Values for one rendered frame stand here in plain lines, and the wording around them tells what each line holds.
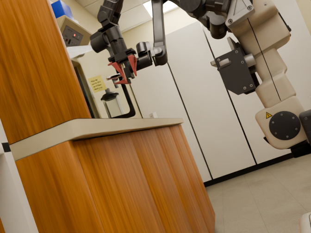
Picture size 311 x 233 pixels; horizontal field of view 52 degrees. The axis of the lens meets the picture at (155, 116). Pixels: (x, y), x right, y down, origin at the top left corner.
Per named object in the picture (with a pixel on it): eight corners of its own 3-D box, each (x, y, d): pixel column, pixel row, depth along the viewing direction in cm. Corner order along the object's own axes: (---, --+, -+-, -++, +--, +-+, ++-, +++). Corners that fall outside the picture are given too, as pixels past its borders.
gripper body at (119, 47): (114, 65, 128) (108, 48, 128) (137, 55, 126) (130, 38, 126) (108, 62, 121) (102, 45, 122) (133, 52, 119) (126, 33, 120)
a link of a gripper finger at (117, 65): (122, 83, 127) (115, 62, 128) (139, 76, 126) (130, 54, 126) (117, 81, 120) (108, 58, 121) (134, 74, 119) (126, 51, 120)
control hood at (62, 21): (49, 44, 144) (42, 24, 145) (80, 58, 176) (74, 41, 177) (71, 34, 142) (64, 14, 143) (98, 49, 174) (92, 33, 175)
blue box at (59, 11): (47, 26, 148) (41, 8, 149) (58, 31, 158) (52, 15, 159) (66, 16, 146) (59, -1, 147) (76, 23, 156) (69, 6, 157)
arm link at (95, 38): (103, 9, 120) (115, 14, 128) (80, 23, 124) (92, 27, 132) (114, 38, 119) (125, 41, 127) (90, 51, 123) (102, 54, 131)
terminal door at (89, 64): (83, 131, 143) (54, 48, 146) (136, 115, 162) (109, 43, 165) (83, 130, 142) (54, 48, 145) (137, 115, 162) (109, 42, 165)
